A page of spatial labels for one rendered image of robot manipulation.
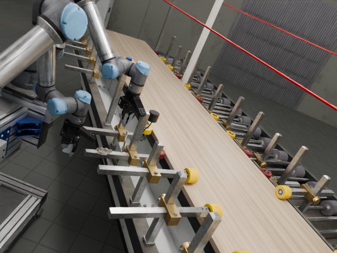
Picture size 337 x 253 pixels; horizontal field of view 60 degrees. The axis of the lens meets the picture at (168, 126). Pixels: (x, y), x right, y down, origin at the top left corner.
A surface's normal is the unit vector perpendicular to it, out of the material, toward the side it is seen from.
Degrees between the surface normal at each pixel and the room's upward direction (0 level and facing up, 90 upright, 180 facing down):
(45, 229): 0
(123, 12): 90
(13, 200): 0
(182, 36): 90
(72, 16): 85
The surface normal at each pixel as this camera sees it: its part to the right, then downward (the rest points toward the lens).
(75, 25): 0.82, 0.44
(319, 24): -0.14, 0.40
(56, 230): 0.36, -0.83
